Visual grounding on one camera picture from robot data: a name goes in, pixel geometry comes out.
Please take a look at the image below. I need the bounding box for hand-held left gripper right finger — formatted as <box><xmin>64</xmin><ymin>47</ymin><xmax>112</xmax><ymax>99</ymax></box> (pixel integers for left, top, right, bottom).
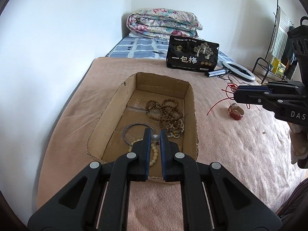
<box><xmin>159</xmin><ymin>129</ymin><xmax>282</xmax><ymax>231</ymax></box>

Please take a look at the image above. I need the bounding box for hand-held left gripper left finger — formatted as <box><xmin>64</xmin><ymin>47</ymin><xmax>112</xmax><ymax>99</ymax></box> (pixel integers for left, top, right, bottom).
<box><xmin>28</xmin><ymin>128</ymin><xmax>152</xmax><ymax>231</ymax></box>

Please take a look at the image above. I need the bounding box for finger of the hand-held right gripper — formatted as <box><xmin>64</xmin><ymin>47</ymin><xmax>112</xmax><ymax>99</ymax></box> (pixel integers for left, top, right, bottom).
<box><xmin>237</xmin><ymin>81</ymin><xmax>304</xmax><ymax>95</ymax></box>
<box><xmin>234</xmin><ymin>90</ymin><xmax>285</xmax><ymax>112</ymax></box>

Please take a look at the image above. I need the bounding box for cream bead bracelet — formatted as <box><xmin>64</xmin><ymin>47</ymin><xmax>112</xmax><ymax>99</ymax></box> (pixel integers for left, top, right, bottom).
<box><xmin>128</xmin><ymin>138</ymin><xmax>160</xmax><ymax>166</ymax></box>

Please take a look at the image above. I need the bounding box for dark bangle with pearl bead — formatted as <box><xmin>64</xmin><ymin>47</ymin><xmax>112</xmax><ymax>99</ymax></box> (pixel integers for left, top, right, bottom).
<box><xmin>122</xmin><ymin>123</ymin><xmax>161</xmax><ymax>148</ymax></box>

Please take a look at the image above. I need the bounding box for red string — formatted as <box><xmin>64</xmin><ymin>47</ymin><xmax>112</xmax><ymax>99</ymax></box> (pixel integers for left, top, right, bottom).
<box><xmin>207</xmin><ymin>83</ymin><xmax>251</xmax><ymax>116</ymax></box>

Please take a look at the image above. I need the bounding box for brown wooden bead necklace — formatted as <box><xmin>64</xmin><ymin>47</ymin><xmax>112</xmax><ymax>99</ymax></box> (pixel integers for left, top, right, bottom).
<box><xmin>145</xmin><ymin>98</ymin><xmax>185</xmax><ymax>139</ymax></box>

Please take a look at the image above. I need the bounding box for cardboard box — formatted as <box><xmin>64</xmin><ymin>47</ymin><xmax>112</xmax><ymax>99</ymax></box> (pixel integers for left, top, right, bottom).
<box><xmin>87</xmin><ymin>72</ymin><xmax>200</xmax><ymax>184</ymax></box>

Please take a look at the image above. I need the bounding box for person's right hand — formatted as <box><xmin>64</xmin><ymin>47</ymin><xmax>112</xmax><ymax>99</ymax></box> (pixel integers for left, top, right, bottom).
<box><xmin>289</xmin><ymin>122</ymin><xmax>308</xmax><ymax>164</ymax></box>

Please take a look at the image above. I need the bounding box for brown leather wristwatch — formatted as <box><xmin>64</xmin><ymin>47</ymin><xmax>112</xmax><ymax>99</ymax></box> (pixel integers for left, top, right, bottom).
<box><xmin>228</xmin><ymin>103</ymin><xmax>244</xmax><ymax>121</ymax></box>

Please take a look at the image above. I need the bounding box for black metal clothes rack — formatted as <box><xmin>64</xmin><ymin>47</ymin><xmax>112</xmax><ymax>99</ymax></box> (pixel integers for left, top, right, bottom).
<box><xmin>253</xmin><ymin>0</ymin><xmax>293</xmax><ymax>85</ymax></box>

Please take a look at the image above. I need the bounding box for yellow box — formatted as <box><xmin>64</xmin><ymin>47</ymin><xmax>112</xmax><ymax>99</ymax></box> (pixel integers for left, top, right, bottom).
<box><xmin>271</xmin><ymin>58</ymin><xmax>287</xmax><ymax>77</ymax></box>

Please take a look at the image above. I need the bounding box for dark green hanging garment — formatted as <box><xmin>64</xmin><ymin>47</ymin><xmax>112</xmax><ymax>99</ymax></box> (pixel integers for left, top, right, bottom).
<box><xmin>281</xmin><ymin>48</ymin><xmax>299</xmax><ymax>80</ymax></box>

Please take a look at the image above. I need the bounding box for striped hanging towel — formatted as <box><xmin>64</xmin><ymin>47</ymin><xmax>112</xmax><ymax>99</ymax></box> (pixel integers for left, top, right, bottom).
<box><xmin>271</xmin><ymin>7</ymin><xmax>290</xmax><ymax>58</ymax></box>

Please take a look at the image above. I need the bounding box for black printed package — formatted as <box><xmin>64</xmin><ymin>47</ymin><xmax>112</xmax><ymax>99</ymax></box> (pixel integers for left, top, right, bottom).
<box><xmin>166</xmin><ymin>35</ymin><xmax>220</xmax><ymax>72</ymax></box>

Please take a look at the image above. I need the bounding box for person's striped purple clothing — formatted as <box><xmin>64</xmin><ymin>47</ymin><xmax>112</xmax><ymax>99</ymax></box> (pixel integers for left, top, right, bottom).
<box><xmin>277</xmin><ymin>178</ymin><xmax>308</xmax><ymax>231</ymax></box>

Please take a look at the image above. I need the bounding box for blue checked bed sheet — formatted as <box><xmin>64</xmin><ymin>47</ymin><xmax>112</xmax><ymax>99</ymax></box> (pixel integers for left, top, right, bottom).
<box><xmin>106</xmin><ymin>37</ymin><xmax>235</xmax><ymax>64</ymax></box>

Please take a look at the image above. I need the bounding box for folded floral quilt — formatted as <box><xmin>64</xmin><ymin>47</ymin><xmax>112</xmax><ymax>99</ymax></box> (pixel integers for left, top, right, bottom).
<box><xmin>127</xmin><ymin>8</ymin><xmax>203</xmax><ymax>39</ymax></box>

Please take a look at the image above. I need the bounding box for white ring light with stand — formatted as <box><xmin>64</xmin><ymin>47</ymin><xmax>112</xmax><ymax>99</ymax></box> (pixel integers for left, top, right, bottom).
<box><xmin>204</xmin><ymin>61</ymin><xmax>256</xmax><ymax>82</ymax></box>

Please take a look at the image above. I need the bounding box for black ring light cable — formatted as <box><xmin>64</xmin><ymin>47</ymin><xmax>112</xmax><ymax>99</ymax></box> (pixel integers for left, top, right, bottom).
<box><xmin>220</xmin><ymin>73</ymin><xmax>242</xmax><ymax>85</ymax></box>

